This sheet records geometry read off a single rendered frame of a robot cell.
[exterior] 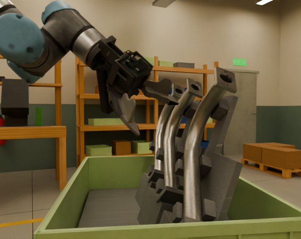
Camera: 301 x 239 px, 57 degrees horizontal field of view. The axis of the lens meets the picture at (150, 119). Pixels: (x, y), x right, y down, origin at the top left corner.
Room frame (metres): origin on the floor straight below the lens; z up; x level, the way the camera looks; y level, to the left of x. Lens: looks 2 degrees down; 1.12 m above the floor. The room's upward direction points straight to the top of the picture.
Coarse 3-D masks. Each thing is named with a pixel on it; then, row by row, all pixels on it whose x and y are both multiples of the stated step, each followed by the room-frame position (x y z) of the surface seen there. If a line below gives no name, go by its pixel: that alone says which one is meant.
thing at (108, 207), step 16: (96, 192) 0.92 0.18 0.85; (112, 192) 0.92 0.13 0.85; (128, 192) 0.92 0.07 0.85; (96, 208) 0.77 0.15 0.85; (112, 208) 0.77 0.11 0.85; (128, 208) 0.77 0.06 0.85; (80, 224) 0.66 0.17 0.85; (96, 224) 0.66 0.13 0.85; (112, 224) 0.66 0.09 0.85; (128, 224) 0.66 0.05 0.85
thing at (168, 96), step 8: (160, 80) 0.61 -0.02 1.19; (168, 80) 0.61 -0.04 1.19; (144, 88) 0.63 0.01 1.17; (152, 88) 0.63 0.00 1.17; (160, 88) 0.63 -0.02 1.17; (168, 88) 0.63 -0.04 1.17; (152, 96) 0.64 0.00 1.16; (160, 96) 0.63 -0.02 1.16; (168, 96) 0.64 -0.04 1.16; (168, 104) 0.65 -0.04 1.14; (176, 104) 0.64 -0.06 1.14
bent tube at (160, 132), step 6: (174, 84) 0.86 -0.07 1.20; (174, 90) 0.84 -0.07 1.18; (180, 90) 0.86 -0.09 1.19; (174, 96) 0.83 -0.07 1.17; (180, 96) 0.83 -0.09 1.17; (168, 108) 0.88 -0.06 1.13; (162, 114) 0.90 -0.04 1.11; (168, 114) 0.89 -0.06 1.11; (162, 120) 0.90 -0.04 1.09; (162, 126) 0.89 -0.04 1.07; (156, 132) 0.89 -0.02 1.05; (162, 132) 0.89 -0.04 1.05; (156, 138) 0.87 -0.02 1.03; (162, 138) 0.87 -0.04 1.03; (156, 144) 0.85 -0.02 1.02; (162, 144) 0.85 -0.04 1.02; (156, 150) 0.83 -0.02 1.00; (156, 162) 0.79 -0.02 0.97; (162, 162) 0.79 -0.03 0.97; (156, 168) 0.77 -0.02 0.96; (162, 168) 0.77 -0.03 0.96
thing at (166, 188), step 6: (168, 186) 0.57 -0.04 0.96; (162, 192) 0.58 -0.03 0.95; (168, 192) 0.57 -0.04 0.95; (174, 192) 0.57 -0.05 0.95; (180, 192) 0.58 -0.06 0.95; (156, 198) 0.60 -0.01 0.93; (162, 198) 0.58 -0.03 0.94; (168, 198) 0.58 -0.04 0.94; (174, 198) 0.58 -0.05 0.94; (180, 198) 0.58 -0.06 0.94; (174, 204) 0.60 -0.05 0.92
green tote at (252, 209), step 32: (96, 160) 0.96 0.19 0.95; (128, 160) 0.98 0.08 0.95; (64, 192) 0.55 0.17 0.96; (256, 192) 0.58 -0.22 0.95; (64, 224) 0.51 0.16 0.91; (160, 224) 0.39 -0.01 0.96; (192, 224) 0.39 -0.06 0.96; (224, 224) 0.39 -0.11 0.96; (256, 224) 0.40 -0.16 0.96; (288, 224) 0.40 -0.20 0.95
